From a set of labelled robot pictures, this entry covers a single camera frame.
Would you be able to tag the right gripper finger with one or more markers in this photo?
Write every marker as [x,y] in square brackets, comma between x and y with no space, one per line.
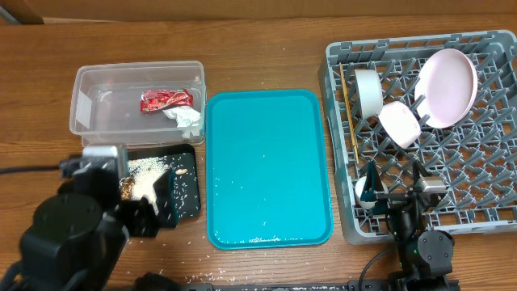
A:
[374,188]
[418,171]

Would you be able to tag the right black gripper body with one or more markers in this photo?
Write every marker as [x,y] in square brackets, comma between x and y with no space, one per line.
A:
[388,201]

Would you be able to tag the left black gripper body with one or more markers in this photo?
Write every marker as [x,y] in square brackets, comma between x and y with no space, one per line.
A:
[132,216]

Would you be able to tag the white paper cup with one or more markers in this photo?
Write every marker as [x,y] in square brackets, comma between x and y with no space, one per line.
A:
[359,187]

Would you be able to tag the small pink bowl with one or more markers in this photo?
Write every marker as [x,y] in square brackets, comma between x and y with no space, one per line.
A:
[400,124]

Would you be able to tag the white napkin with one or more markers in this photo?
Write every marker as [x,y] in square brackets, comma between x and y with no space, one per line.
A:
[186,118]

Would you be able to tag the large pink plate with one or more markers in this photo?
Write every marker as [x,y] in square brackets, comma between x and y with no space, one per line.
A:
[448,81]

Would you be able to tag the red silver snack wrapper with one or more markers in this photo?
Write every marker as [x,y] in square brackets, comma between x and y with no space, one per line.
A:
[157,100]

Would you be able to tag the metal bowl with food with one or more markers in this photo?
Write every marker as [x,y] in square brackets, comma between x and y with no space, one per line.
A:
[369,92]

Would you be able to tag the wooden chopstick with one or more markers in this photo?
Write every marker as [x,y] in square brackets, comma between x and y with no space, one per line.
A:
[351,121]
[348,111]

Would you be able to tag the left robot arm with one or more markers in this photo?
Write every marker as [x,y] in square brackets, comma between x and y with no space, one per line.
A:
[78,235]

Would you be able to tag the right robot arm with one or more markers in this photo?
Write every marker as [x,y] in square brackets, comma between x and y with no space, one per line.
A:
[425,256]

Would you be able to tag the grey dishwasher rack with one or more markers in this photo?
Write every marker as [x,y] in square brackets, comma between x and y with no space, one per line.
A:
[476,157]

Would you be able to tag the spilled rice pile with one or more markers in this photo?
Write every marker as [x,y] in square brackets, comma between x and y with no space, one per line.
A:
[142,174]

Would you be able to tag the black tray bin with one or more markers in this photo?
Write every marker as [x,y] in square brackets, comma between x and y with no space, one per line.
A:
[182,161]

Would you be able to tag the clear plastic bin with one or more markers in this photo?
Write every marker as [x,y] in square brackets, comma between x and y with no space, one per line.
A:
[105,104]

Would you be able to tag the teal serving tray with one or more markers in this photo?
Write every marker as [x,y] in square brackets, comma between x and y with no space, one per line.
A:
[267,181]

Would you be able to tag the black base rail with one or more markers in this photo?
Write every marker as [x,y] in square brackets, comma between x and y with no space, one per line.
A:
[152,281]

